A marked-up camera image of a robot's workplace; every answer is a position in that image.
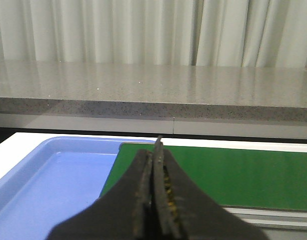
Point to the grey granite counter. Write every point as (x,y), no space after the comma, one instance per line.
(248,102)

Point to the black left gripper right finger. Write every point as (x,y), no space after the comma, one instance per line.
(185,212)

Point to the green belt conveyor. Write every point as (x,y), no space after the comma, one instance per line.
(267,188)

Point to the white curtain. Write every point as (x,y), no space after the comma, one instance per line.
(226,33)

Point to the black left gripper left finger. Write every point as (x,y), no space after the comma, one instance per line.
(110,217)

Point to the blue plastic tray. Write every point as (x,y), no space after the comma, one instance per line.
(58,179)

